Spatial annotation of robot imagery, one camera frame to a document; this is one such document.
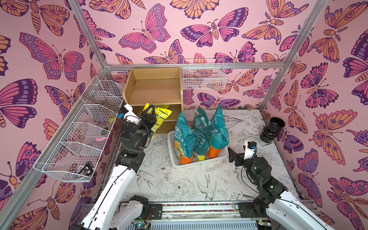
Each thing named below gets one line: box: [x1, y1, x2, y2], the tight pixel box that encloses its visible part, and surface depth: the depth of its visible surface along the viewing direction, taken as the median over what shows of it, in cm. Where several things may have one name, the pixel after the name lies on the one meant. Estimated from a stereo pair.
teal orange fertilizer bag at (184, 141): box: [173, 111, 196, 165], surface depth 81 cm
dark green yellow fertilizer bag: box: [192, 105, 213, 162], surface depth 81 cm
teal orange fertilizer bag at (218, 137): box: [206, 105, 230, 159], surface depth 81 cm
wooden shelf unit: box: [122, 67, 184, 135], surface depth 93 cm
